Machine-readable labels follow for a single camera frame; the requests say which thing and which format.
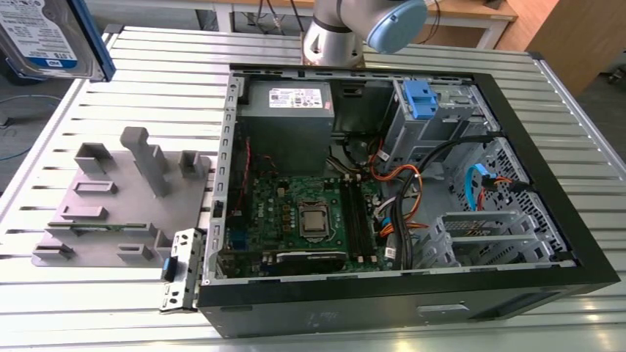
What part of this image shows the wooden cabinet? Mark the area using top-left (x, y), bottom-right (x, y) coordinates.
top-left (498, 0), bottom-right (626, 96)

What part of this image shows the silver CPU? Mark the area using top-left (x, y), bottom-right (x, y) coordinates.
top-left (302, 211), bottom-right (327, 235)

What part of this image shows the black PC case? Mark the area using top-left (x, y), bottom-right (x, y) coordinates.
top-left (195, 62), bottom-right (622, 340)

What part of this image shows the green RAM stick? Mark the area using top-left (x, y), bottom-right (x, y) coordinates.
top-left (71, 223), bottom-right (148, 232)

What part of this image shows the orange red power wire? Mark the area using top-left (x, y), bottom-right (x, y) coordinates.
top-left (482, 177), bottom-right (532, 195)

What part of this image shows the black RAM slot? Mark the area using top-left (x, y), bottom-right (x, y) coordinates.
top-left (340, 175), bottom-right (366, 262)
top-left (354, 175), bottom-right (379, 261)

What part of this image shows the wooden desk white frame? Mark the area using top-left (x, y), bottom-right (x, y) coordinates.
top-left (424, 0), bottom-right (519, 51)

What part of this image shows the gray parts rack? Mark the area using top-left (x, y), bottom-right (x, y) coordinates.
top-left (31, 126), bottom-right (219, 268)

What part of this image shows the blue data wire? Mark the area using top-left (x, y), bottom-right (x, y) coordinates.
top-left (467, 164), bottom-right (492, 212)

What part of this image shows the orange wire bundle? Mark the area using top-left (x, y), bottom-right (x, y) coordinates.
top-left (368, 164), bottom-right (431, 235)

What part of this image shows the green motherboard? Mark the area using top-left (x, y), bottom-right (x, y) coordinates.
top-left (213, 175), bottom-right (392, 279)

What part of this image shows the hard disk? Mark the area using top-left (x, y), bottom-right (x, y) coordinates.
top-left (0, 0), bottom-right (117, 82)

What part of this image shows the black graphics card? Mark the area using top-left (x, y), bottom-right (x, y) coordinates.
top-left (262, 249), bottom-right (346, 274)

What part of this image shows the metal expansion slot bracket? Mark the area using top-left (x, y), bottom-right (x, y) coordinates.
top-left (159, 227), bottom-right (207, 315)

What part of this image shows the CPU socket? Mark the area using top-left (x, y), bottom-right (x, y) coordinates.
top-left (295, 199), bottom-right (336, 243)

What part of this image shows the gray power supply unit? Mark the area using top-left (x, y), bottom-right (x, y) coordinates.
top-left (236, 79), bottom-right (336, 177)

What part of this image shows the metal disk bay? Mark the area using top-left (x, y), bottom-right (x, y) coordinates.
top-left (410, 210), bottom-right (571, 268)

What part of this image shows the metal optical drive bay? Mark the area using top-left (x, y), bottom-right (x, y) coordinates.
top-left (383, 78), bottom-right (500, 173)

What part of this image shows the blue drive bay latch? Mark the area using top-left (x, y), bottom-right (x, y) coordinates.
top-left (403, 80), bottom-right (439, 120)

